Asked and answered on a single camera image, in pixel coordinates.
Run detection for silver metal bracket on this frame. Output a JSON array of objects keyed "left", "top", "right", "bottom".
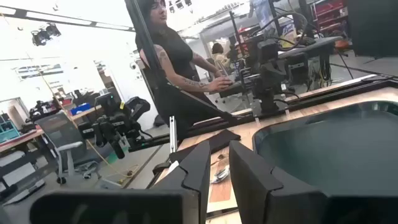
[{"left": 169, "top": 115, "right": 178, "bottom": 154}]

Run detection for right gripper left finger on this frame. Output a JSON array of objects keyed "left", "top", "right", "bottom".
[{"left": 152, "top": 139, "right": 212, "bottom": 224}]

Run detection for person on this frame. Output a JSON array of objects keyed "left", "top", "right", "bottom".
[
  {"left": 211, "top": 42, "right": 231, "bottom": 74},
  {"left": 134, "top": 0, "right": 234, "bottom": 139}
]

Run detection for yellow wipes canister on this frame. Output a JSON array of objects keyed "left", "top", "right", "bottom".
[{"left": 279, "top": 18, "right": 299, "bottom": 49}]

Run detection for black frame post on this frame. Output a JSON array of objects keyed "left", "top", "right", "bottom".
[{"left": 123, "top": 0, "right": 170, "bottom": 91}]

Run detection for black studio spotlight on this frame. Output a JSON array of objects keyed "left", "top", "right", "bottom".
[
  {"left": 30, "top": 29, "right": 51, "bottom": 47},
  {"left": 45, "top": 22, "right": 62, "bottom": 38}
]

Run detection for dark green tray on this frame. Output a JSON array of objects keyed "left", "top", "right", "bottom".
[{"left": 252, "top": 100, "right": 398, "bottom": 200}]

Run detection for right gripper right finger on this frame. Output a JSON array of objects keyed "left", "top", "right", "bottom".
[{"left": 228, "top": 139, "right": 328, "bottom": 224}]

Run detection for blue storage bin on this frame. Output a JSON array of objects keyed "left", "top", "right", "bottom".
[{"left": 69, "top": 102, "right": 91, "bottom": 116}]

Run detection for silver spoon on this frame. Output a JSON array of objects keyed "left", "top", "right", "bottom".
[{"left": 210, "top": 164, "right": 231, "bottom": 185}]

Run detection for grey desk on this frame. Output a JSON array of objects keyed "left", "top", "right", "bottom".
[{"left": 275, "top": 35, "right": 344, "bottom": 60}]

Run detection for black table edge rail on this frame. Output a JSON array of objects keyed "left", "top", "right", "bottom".
[{"left": 127, "top": 73, "right": 398, "bottom": 154}]

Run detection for teal plastic crate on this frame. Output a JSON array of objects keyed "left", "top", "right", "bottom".
[{"left": 0, "top": 119, "right": 21, "bottom": 144}]

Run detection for black panel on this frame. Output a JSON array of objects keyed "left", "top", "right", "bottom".
[{"left": 346, "top": 0, "right": 398, "bottom": 59}]

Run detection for grey office chair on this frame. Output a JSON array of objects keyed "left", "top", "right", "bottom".
[{"left": 35, "top": 111, "right": 102, "bottom": 185}]

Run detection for red storage shelf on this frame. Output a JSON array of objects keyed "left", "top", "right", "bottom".
[{"left": 310, "top": 0, "right": 349, "bottom": 32}]

